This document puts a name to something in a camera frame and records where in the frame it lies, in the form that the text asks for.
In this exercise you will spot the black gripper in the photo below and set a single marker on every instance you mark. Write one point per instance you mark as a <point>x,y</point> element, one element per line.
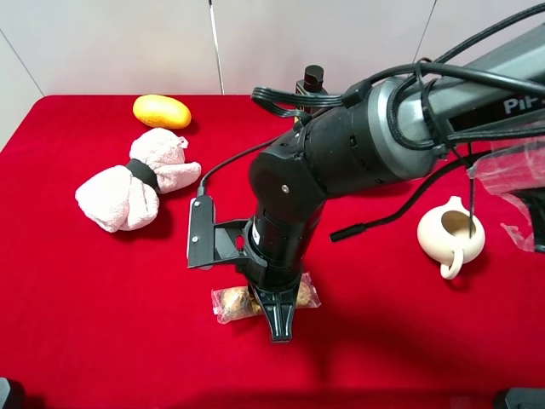
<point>281,240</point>

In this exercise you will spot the chocolate balls clear packet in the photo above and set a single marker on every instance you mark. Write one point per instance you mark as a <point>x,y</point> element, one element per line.
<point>237,303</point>

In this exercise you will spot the black robot base left corner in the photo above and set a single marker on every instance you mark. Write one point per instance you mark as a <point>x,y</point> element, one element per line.
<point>12,394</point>

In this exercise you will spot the black robot base right corner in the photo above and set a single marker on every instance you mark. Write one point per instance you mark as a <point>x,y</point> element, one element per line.
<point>520,399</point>

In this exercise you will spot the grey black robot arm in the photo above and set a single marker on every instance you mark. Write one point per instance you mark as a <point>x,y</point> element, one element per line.
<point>390,127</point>

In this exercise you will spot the cream ceramic teapot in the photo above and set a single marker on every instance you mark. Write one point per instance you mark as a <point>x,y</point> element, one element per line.
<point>450,236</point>

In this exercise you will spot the red table cloth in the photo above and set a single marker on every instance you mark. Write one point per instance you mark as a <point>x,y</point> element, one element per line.
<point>91,319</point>

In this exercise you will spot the pink rolled towel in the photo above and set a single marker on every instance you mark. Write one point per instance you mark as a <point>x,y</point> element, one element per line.
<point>126,197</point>

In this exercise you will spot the dark brown pump bottle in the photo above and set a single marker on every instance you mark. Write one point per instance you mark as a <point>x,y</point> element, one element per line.
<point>312,82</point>

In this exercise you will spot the yellow mango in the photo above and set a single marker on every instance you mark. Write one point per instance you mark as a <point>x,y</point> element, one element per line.
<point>159,111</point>

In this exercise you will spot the clear plastic wrap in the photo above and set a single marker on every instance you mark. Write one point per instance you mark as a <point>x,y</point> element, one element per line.
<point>516,175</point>

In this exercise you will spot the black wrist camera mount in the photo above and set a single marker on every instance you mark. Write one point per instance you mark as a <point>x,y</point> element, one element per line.
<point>210,243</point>

